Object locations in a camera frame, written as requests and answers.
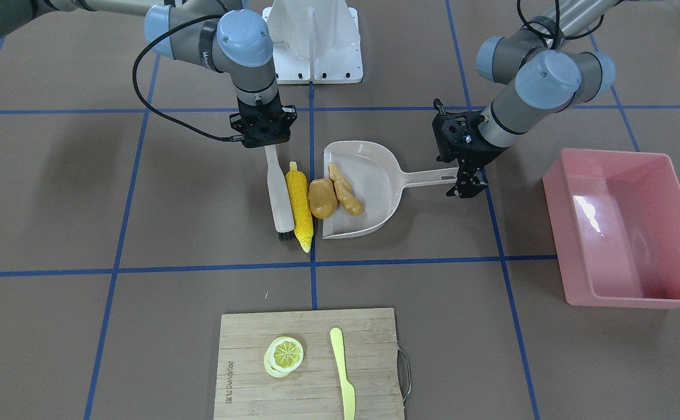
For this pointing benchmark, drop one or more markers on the tan toy ginger root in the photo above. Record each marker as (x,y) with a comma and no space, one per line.
(344,191)

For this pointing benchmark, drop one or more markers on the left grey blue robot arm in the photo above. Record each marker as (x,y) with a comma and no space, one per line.
(538,78)

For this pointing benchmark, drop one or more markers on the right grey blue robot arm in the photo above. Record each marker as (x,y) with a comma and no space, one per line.
(222,36)

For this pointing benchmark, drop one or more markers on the beige hand brush black bristles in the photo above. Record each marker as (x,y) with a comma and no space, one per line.
(278,194)

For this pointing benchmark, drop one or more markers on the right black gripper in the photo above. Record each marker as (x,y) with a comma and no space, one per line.
(288,118)

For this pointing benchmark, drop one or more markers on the beige plastic dustpan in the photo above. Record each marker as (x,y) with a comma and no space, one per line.
(378,181)

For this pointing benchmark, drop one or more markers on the wooden cutting board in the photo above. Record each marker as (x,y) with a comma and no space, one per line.
(244,389)

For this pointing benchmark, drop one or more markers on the yellow lemon slices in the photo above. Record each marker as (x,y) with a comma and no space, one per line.
(283,356)

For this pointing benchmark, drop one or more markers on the brown toy potato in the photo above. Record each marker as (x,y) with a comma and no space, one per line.
(322,198)

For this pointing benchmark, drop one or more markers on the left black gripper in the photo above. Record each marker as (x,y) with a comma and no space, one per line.
(481,153)

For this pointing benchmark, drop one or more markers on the yellow plastic knife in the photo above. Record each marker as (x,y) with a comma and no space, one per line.
(348,394)

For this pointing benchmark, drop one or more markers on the yellow toy corn cob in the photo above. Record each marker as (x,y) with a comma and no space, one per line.
(297,187)

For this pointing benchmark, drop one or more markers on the pink plastic bin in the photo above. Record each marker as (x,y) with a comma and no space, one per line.
(615,219)

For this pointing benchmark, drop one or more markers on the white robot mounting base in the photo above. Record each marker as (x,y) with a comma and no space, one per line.
(315,42)

